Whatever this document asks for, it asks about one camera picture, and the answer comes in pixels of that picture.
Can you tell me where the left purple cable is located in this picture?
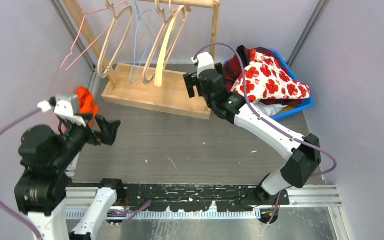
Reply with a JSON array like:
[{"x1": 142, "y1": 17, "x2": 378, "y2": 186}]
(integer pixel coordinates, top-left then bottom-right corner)
[{"x1": 0, "y1": 107, "x2": 153, "y2": 240}]

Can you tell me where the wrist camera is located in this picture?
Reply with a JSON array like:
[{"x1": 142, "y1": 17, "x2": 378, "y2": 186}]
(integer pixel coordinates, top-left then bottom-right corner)
[
  {"x1": 191, "y1": 52, "x2": 216, "y2": 76},
  {"x1": 37, "y1": 94, "x2": 87, "y2": 127}
]

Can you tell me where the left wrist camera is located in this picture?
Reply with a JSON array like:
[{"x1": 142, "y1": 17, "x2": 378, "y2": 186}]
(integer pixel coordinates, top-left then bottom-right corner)
[{"x1": 37, "y1": 94, "x2": 87, "y2": 127}]

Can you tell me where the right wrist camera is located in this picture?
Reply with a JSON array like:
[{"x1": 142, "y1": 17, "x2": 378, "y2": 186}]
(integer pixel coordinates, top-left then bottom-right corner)
[{"x1": 191, "y1": 52, "x2": 216, "y2": 76}]

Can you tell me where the red white floral garment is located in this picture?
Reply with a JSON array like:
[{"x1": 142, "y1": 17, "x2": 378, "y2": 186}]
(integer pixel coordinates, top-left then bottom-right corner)
[{"x1": 230, "y1": 49, "x2": 311, "y2": 105}]

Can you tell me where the orange cloth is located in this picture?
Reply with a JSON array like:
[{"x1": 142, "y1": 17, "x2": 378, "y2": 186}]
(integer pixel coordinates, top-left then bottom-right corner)
[{"x1": 76, "y1": 86, "x2": 100, "y2": 128}]

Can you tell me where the blue plastic bin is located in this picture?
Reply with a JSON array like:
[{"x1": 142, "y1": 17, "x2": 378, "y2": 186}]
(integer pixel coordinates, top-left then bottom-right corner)
[{"x1": 223, "y1": 48, "x2": 315, "y2": 121}]

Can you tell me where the red black plaid dress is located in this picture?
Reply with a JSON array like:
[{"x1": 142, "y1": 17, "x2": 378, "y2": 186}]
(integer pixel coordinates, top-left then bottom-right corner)
[{"x1": 222, "y1": 44, "x2": 312, "y2": 107}]

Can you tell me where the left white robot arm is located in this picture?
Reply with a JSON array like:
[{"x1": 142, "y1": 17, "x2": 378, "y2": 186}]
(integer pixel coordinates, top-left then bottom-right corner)
[{"x1": 14, "y1": 115, "x2": 126, "y2": 240}]

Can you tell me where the beige plastic hanger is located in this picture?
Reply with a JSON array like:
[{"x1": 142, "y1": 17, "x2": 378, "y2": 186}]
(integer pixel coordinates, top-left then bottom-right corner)
[
  {"x1": 142, "y1": 1, "x2": 182, "y2": 84},
  {"x1": 154, "y1": 0, "x2": 192, "y2": 88}
]

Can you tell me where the wooden clothes rack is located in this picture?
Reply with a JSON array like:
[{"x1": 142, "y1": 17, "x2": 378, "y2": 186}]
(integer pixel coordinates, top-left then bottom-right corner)
[{"x1": 63, "y1": 0, "x2": 221, "y2": 120}]

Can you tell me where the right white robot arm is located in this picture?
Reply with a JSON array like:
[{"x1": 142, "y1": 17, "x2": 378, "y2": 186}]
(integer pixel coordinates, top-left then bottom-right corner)
[{"x1": 183, "y1": 69, "x2": 321, "y2": 206}]

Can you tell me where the purple cable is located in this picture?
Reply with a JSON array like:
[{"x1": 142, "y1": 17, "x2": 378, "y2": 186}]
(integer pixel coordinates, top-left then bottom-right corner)
[
  {"x1": 0, "y1": 107, "x2": 153, "y2": 240},
  {"x1": 193, "y1": 42, "x2": 339, "y2": 226}
]

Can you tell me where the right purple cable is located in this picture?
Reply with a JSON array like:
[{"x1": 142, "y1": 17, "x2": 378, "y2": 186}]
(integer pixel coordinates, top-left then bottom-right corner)
[{"x1": 193, "y1": 42, "x2": 339, "y2": 226}]

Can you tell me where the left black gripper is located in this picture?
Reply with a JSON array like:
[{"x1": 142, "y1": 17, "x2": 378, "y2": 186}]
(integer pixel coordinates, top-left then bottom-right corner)
[{"x1": 51, "y1": 112, "x2": 120, "y2": 168}]

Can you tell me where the pink wire hanger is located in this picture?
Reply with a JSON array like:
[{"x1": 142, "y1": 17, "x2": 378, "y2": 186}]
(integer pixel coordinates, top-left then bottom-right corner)
[{"x1": 60, "y1": 0, "x2": 129, "y2": 72}]

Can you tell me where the blue wire hanger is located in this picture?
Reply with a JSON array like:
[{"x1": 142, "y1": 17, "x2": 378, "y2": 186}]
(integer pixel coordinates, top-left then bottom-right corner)
[{"x1": 128, "y1": 0, "x2": 155, "y2": 84}]

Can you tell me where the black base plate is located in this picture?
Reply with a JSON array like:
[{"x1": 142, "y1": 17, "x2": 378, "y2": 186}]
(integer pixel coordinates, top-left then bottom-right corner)
[{"x1": 113, "y1": 183, "x2": 290, "y2": 213}]

